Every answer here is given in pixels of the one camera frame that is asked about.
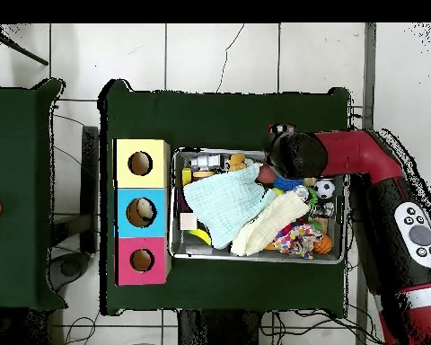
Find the small black-white soccer ball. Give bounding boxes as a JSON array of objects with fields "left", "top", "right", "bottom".
[{"left": 313, "top": 179, "right": 336, "bottom": 200}]

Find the black tripod leg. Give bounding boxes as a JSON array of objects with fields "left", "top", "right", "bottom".
[{"left": 0, "top": 31, "right": 49, "bottom": 66}]

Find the dark green table cloth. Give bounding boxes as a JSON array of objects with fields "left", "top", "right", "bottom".
[{"left": 98, "top": 78, "right": 351, "bottom": 317}]

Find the black floor beam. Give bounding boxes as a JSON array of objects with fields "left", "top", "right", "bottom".
[{"left": 80, "top": 125, "right": 100, "bottom": 254}]

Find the wooden box with three holes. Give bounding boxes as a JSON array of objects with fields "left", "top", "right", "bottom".
[{"left": 112, "top": 138, "right": 172, "bottom": 287}]

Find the dark green side table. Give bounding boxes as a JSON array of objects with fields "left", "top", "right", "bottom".
[{"left": 0, "top": 78, "right": 67, "bottom": 312}]

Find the colourful patterned cloth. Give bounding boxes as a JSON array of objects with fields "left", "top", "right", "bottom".
[{"left": 272, "top": 220, "right": 323, "bottom": 259}]

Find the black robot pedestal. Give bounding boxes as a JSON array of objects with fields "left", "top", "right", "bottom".
[{"left": 177, "top": 310, "right": 263, "bottom": 345}]

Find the small brown toy football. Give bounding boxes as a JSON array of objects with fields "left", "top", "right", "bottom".
[{"left": 255, "top": 164, "right": 277, "bottom": 186}]

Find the light blue waffle cloth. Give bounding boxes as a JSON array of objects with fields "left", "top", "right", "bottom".
[{"left": 182, "top": 163, "right": 276, "bottom": 251}]

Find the grey floor foot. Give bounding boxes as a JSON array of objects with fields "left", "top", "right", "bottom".
[{"left": 49, "top": 251, "right": 92, "bottom": 290}]

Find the shallow clear mesh bin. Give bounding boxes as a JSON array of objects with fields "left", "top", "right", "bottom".
[{"left": 168, "top": 146, "right": 347, "bottom": 265}]

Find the tan cardboard square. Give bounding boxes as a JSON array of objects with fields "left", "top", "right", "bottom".
[{"left": 179, "top": 212, "right": 198, "bottom": 231}]

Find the blue spiky rubber ball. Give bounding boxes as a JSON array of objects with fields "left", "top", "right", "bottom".
[{"left": 272, "top": 174, "right": 304, "bottom": 192}]

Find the tan plush animal toy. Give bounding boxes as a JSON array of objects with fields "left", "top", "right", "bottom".
[{"left": 228, "top": 152, "right": 248, "bottom": 173}]

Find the cream knitted cloth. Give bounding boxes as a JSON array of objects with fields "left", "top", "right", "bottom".
[{"left": 230, "top": 190, "right": 311, "bottom": 257}]

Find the small orange basketball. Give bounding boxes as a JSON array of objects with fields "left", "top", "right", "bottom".
[{"left": 312, "top": 234, "right": 334, "bottom": 255}]

